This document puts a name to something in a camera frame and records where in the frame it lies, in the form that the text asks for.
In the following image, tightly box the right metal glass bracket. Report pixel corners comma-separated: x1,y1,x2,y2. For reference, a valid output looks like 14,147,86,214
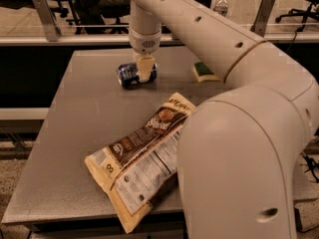
250,0,276,37

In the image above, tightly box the black office chair middle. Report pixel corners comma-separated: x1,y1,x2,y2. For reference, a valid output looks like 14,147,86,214
98,0,131,34

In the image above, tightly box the black office chair right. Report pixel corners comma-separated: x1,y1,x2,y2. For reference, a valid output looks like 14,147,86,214
275,0,319,25

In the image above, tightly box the blue pepsi can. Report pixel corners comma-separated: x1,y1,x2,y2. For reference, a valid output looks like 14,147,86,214
117,63,158,88

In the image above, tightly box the grey metal table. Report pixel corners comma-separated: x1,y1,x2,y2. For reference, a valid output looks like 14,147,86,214
3,47,228,229

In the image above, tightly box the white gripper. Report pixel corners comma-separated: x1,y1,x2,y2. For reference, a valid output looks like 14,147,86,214
129,27,161,83

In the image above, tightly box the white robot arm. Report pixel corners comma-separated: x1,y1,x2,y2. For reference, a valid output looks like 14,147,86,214
131,0,319,239

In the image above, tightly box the clear plastic water bottle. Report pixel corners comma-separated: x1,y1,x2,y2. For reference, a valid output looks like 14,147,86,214
213,0,228,16

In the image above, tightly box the black tripod stand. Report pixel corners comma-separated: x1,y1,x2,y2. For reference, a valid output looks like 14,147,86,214
302,152,319,183

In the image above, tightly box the metal glass bracket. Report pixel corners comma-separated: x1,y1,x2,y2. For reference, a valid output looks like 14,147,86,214
250,0,276,37
32,0,61,42

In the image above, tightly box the glass partition panel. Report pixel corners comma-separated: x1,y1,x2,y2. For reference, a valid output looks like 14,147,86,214
0,0,319,38

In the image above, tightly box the left metal glass bracket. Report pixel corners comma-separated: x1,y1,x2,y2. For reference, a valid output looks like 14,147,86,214
32,0,61,42

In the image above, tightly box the brown and cream chip bag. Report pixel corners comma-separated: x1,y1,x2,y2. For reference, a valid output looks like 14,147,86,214
85,93,195,233

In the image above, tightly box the green and yellow sponge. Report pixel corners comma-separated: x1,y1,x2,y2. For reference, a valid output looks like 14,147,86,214
192,62,219,83

